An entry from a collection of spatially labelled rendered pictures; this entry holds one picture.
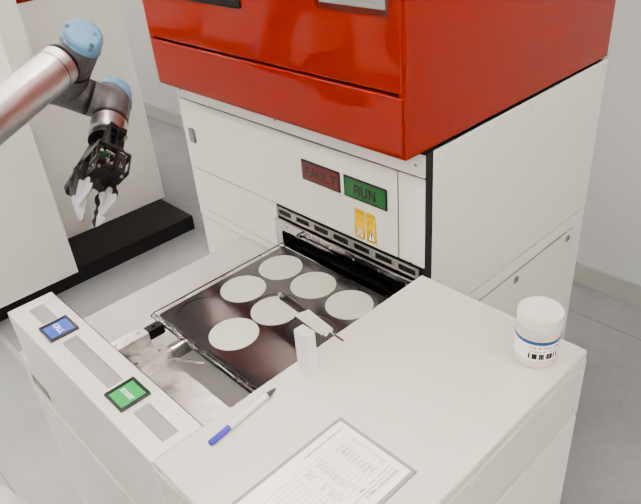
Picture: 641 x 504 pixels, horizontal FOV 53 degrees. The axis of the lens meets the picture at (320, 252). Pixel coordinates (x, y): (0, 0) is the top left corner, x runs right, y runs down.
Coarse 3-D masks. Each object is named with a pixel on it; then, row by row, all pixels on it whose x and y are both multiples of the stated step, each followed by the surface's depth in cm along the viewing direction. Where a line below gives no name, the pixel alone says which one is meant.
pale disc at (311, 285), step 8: (312, 272) 144; (320, 272) 143; (296, 280) 141; (304, 280) 141; (312, 280) 141; (320, 280) 141; (328, 280) 140; (296, 288) 139; (304, 288) 139; (312, 288) 138; (320, 288) 138; (328, 288) 138; (304, 296) 136; (312, 296) 136; (320, 296) 136
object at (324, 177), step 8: (304, 168) 142; (312, 168) 140; (320, 168) 138; (304, 176) 143; (312, 176) 141; (320, 176) 139; (328, 176) 137; (336, 176) 135; (328, 184) 138; (336, 184) 136
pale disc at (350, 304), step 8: (336, 296) 135; (344, 296) 135; (352, 296) 135; (360, 296) 135; (368, 296) 134; (328, 304) 133; (336, 304) 133; (344, 304) 133; (352, 304) 132; (360, 304) 132; (368, 304) 132; (328, 312) 131; (336, 312) 131; (344, 312) 130; (352, 312) 130; (360, 312) 130
